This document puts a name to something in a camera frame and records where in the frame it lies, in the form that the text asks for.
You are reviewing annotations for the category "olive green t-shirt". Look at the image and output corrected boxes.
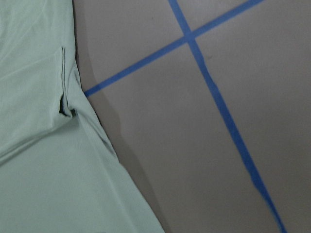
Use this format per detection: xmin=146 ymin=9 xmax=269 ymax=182
xmin=0 ymin=0 xmax=163 ymax=233

